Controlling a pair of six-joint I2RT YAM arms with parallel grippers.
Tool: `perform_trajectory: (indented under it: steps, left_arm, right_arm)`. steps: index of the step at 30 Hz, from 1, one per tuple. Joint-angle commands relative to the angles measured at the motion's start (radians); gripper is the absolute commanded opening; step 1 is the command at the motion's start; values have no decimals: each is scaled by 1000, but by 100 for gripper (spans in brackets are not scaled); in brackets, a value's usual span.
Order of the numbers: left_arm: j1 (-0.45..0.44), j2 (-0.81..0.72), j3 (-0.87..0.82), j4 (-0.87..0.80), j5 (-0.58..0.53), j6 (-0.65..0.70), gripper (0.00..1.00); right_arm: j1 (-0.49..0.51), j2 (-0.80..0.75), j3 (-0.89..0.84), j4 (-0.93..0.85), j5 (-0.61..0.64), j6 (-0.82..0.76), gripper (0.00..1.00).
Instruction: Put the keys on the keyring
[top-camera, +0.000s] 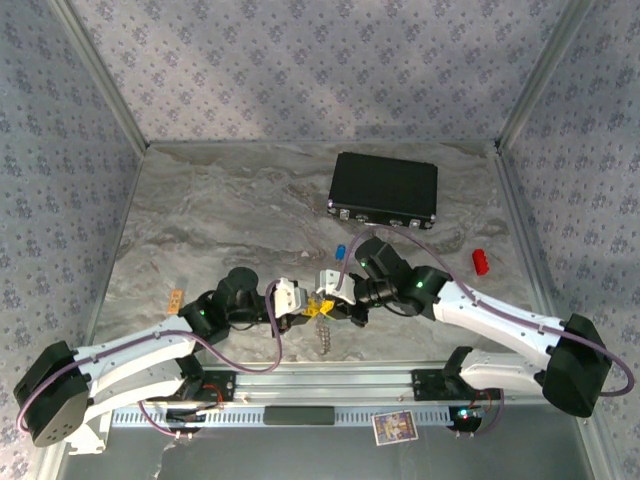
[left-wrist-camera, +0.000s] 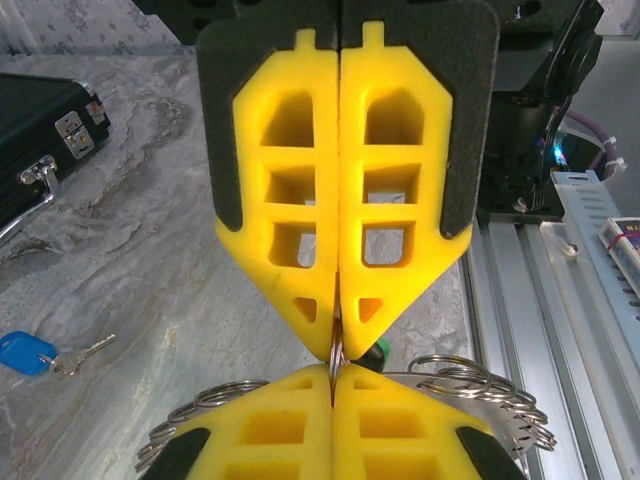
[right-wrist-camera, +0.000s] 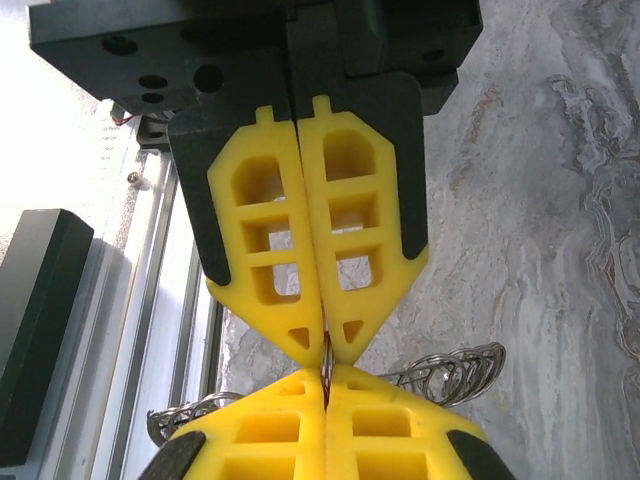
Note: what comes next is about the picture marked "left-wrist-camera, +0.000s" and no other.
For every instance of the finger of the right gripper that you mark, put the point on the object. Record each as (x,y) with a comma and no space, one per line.
(250,210)
(435,210)

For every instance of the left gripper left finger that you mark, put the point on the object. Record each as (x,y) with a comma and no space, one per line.
(280,425)

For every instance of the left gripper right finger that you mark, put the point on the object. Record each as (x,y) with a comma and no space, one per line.
(390,425)

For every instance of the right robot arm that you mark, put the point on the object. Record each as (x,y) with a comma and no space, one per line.
(530,75)

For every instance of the small card with picture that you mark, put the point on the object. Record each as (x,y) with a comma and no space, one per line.
(625,250)

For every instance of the key with blue tag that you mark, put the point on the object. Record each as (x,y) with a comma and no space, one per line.
(22,352)

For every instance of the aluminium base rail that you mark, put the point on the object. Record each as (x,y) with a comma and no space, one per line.
(525,310)

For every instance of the black hard case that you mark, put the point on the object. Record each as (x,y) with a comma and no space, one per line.
(30,130)

